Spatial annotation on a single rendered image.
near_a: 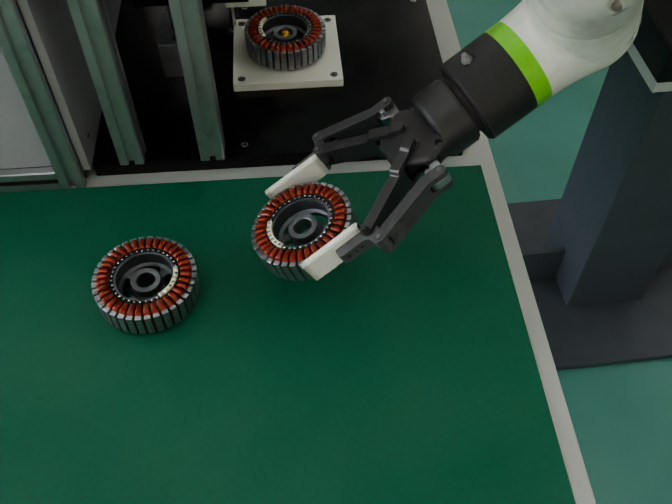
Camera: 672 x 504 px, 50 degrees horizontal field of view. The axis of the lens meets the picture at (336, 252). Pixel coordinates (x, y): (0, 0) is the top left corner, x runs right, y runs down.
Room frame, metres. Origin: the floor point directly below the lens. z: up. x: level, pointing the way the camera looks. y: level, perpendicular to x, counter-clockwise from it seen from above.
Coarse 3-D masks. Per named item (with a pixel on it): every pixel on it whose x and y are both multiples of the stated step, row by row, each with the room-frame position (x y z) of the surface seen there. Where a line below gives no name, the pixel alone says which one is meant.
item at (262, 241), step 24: (288, 192) 0.54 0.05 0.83; (312, 192) 0.53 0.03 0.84; (336, 192) 0.52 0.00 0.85; (264, 216) 0.51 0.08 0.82; (288, 216) 0.52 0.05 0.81; (312, 216) 0.50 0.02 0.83; (336, 216) 0.49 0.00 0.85; (264, 240) 0.48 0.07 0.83; (288, 240) 0.49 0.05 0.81; (312, 240) 0.48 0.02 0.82; (264, 264) 0.47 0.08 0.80; (288, 264) 0.44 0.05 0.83
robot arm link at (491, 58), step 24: (480, 48) 0.58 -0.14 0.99; (456, 72) 0.57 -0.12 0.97; (480, 72) 0.56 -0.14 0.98; (504, 72) 0.56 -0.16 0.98; (456, 96) 0.56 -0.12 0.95; (480, 96) 0.54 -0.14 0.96; (504, 96) 0.54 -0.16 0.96; (528, 96) 0.55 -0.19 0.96; (480, 120) 0.54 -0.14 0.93; (504, 120) 0.54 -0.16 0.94
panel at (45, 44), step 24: (24, 0) 0.63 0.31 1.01; (48, 0) 0.69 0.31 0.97; (120, 0) 0.99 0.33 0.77; (48, 24) 0.67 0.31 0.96; (72, 24) 0.74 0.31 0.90; (48, 48) 0.64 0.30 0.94; (72, 48) 0.71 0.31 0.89; (48, 72) 0.63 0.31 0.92; (72, 72) 0.69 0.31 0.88; (72, 96) 0.66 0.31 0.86; (96, 96) 0.74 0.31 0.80; (72, 120) 0.63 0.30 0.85; (96, 120) 0.71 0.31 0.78
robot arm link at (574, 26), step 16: (544, 0) 0.53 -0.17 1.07; (560, 0) 0.51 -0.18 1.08; (576, 0) 0.51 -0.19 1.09; (592, 0) 0.50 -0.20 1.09; (608, 0) 0.50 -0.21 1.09; (624, 0) 0.51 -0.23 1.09; (640, 0) 0.52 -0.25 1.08; (544, 16) 0.55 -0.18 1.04; (560, 16) 0.53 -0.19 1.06; (576, 16) 0.51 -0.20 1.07; (592, 16) 0.51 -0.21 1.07; (608, 16) 0.51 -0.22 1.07; (624, 16) 0.53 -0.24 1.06; (560, 32) 0.55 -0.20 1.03; (576, 32) 0.54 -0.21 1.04; (592, 32) 0.53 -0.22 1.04; (608, 32) 0.54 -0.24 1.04
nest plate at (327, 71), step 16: (320, 16) 0.94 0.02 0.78; (240, 32) 0.90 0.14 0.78; (336, 32) 0.90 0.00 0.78; (240, 48) 0.86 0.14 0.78; (336, 48) 0.86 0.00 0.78; (240, 64) 0.82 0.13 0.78; (256, 64) 0.82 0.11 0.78; (320, 64) 0.82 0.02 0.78; (336, 64) 0.82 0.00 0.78; (240, 80) 0.79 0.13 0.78; (256, 80) 0.79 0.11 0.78; (272, 80) 0.79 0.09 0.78; (288, 80) 0.79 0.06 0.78; (304, 80) 0.79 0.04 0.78; (320, 80) 0.79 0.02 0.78; (336, 80) 0.79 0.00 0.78
